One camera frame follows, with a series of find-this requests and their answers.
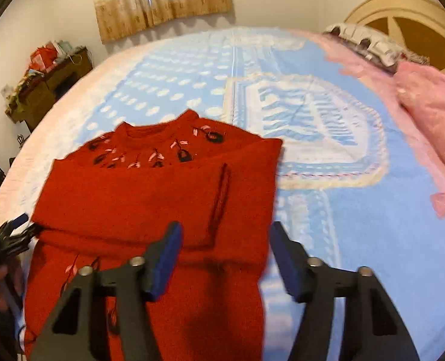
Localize cream wooden headboard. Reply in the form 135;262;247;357
345;0;445;83

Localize dark wooden desk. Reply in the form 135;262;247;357
4;47;93;132

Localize pink blanket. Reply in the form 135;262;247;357
301;30;445;286

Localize blue printed blanket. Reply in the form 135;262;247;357
0;26;445;361

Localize red knitted sweater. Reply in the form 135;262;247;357
23;109;283;361

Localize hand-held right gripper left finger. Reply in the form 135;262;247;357
29;221;184;361

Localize red gift bag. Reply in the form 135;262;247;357
29;47;59;72

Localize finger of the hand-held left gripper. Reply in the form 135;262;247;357
0;214;39;247

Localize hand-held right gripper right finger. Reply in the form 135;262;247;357
269;221;421;361

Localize beige patterned curtain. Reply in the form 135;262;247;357
89;0;234;44

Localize pale teal box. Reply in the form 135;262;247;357
52;39;76;58

